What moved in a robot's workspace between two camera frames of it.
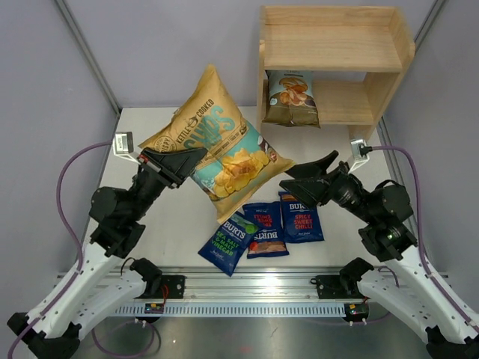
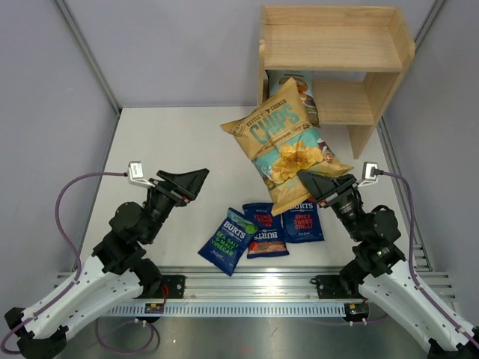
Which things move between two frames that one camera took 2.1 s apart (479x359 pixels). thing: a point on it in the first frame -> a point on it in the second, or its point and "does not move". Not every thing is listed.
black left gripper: [171, 167] -> [181, 188]
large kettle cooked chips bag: [237, 164] -> [278, 133]
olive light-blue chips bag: [291, 99] does not move
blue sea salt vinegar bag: [227, 242] does not move
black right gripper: [310, 191] does not move
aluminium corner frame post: [90, 57] does not move
